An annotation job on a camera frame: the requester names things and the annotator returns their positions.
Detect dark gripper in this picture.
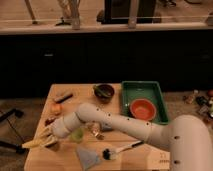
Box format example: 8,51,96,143
38,127,58,147

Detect yellow banana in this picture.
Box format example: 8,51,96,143
22,138,53,149

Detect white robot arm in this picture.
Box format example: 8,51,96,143
40,103,213,171

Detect metal cup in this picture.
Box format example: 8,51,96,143
46,142,60,151

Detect green plastic cup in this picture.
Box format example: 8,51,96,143
70,127,84,143

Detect orange fruit toy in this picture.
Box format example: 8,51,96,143
50,103,62,115

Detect blue cloth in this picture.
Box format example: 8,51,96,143
76,146,101,171

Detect black stand base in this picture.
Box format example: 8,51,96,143
0,108,28,155

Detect metal spoon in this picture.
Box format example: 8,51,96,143
86,122,104,140

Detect blue sponge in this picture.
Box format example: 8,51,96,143
100,123,113,132

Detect black dish brush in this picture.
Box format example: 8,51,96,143
102,141,144,160

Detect dark brown bowl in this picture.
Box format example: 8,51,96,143
93,84,115,101

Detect green plastic tray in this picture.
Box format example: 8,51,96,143
121,81,169,125

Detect orange bowl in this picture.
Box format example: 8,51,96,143
129,99,157,121

